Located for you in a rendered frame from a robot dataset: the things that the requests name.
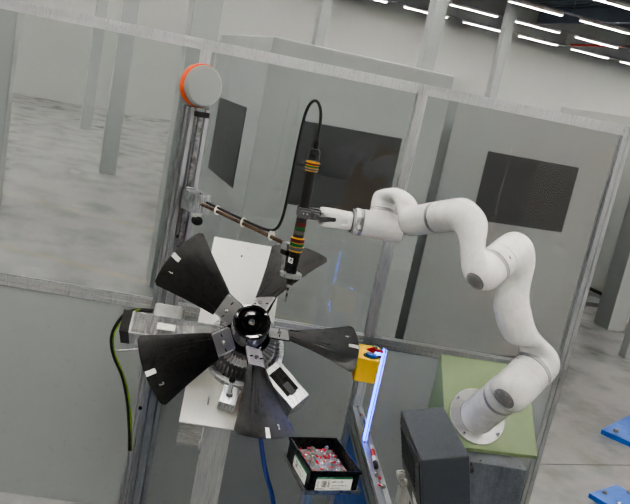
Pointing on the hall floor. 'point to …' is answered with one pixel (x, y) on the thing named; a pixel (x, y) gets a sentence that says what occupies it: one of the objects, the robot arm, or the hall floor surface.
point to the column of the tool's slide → (136, 471)
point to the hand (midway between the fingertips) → (303, 211)
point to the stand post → (210, 466)
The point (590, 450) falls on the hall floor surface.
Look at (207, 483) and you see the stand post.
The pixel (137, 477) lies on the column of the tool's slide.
